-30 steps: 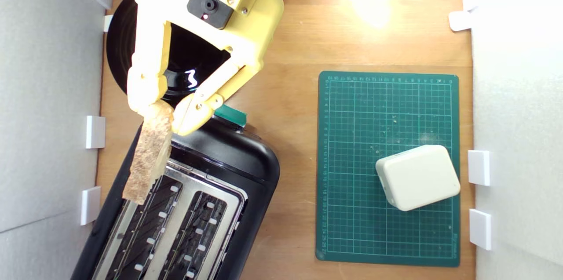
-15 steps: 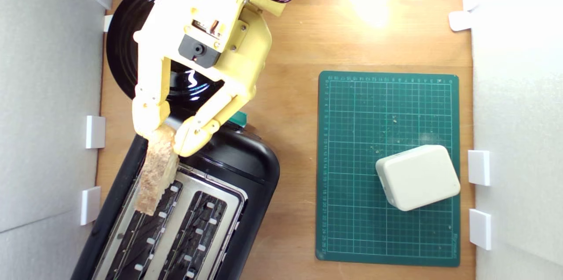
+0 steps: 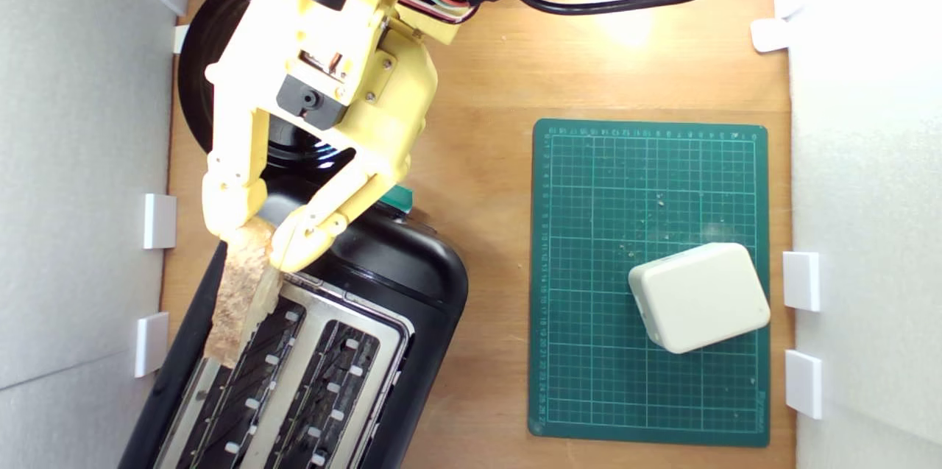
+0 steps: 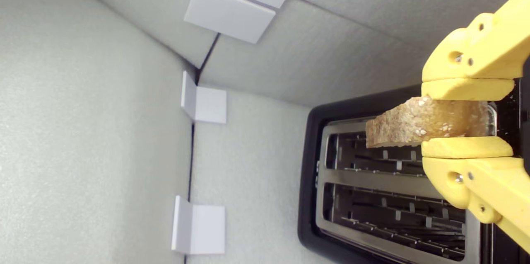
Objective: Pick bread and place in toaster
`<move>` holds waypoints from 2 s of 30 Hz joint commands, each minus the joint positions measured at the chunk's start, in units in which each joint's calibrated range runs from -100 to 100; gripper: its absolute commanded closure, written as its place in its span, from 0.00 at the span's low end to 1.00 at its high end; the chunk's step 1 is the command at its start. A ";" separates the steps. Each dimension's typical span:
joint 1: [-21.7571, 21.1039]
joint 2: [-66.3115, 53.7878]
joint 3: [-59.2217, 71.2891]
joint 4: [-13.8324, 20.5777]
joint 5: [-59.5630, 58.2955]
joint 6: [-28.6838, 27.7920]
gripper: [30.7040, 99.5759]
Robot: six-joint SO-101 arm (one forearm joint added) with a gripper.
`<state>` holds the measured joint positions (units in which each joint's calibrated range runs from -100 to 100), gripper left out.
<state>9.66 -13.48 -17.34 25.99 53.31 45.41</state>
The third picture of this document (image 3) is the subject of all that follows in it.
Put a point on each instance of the brown bread slice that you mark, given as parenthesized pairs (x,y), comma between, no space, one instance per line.
(239,292)

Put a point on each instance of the green toaster lever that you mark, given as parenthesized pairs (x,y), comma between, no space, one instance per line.
(401,198)

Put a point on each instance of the black two-slot toaster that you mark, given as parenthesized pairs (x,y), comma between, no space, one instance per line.
(397,285)

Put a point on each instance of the black round plate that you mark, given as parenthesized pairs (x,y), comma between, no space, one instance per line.
(195,71)

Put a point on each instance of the green cutting mat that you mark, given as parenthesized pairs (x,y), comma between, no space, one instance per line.
(589,381)

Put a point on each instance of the white rounded block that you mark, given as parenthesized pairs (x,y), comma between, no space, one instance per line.
(699,296)

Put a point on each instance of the small white wall clip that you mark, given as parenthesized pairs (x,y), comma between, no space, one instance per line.
(181,38)

